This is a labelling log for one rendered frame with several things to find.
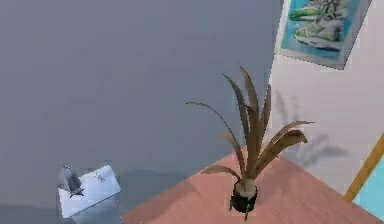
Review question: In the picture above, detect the brown potted house plant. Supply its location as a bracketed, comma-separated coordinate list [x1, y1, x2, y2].
[185, 65, 316, 222]

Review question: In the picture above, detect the grey pepper mill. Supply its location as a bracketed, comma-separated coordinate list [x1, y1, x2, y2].
[62, 164, 85, 199]

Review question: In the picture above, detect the framed sneaker picture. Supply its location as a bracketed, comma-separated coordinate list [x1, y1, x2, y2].
[274, 0, 373, 71]

